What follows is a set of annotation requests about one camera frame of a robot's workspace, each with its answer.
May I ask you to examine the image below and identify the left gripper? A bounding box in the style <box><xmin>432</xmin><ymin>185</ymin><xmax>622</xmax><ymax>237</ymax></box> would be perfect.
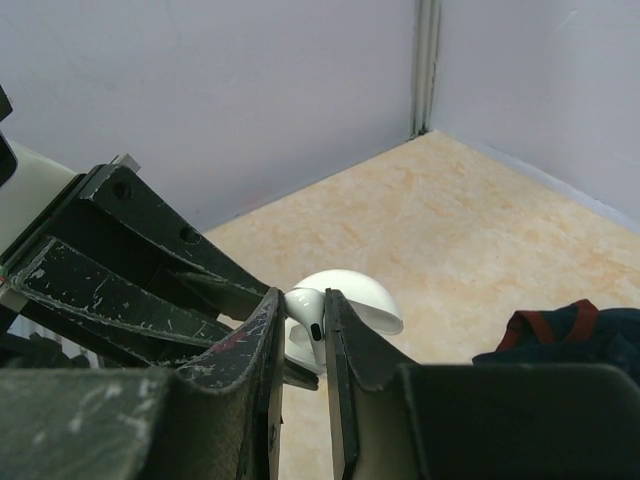
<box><xmin>0</xmin><ymin>84</ymin><xmax>274</xmax><ymax>369</ymax></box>

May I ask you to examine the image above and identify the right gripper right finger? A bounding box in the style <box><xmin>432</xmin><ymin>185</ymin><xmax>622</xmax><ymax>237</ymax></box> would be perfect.
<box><xmin>325</xmin><ymin>290</ymin><xmax>639</xmax><ymax>479</ymax></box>

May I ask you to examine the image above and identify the white earbud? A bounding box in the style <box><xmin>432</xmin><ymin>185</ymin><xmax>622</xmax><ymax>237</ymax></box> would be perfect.
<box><xmin>285</xmin><ymin>288</ymin><xmax>326</xmax><ymax>365</ymax></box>

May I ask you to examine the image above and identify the dark navy folded cloth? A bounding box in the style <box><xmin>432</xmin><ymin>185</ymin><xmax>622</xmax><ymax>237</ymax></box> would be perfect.
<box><xmin>473</xmin><ymin>299</ymin><xmax>639</xmax><ymax>382</ymax></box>

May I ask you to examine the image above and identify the white earbud case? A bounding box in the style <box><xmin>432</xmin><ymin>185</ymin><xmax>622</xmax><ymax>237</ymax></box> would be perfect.
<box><xmin>285</xmin><ymin>269</ymin><xmax>404</xmax><ymax>374</ymax></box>

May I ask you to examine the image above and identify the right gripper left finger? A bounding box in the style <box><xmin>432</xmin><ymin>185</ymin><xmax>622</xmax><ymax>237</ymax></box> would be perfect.
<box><xmin>1</xmin><ymin>289</ymin><xmax>284</xmax><ymax>479</ymax></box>

